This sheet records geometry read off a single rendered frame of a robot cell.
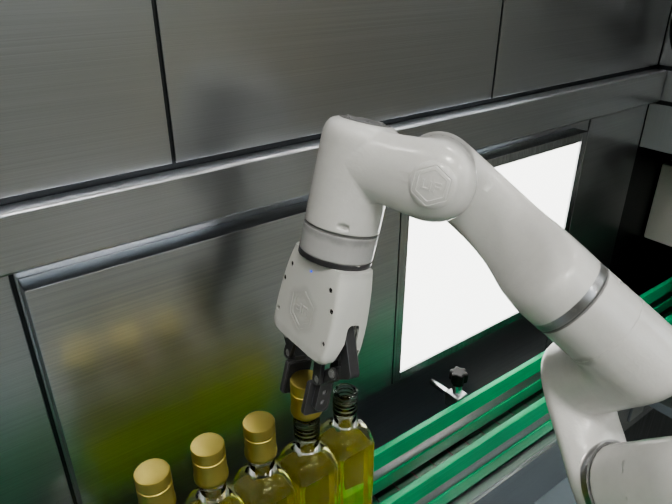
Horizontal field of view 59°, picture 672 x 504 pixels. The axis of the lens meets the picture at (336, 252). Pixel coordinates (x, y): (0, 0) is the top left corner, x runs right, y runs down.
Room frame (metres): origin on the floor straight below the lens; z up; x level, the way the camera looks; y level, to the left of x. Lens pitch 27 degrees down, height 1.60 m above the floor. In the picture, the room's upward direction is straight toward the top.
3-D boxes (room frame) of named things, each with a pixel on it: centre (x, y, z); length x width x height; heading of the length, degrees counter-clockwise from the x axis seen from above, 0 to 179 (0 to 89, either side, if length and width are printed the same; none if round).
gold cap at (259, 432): (0.47, 0.08, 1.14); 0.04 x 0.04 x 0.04
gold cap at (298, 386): (0.51, 0.03, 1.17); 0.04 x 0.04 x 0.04
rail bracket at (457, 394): (0.77, -0.18, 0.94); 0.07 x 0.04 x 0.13; 37
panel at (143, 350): (0.75, -0.07, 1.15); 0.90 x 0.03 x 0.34; 127
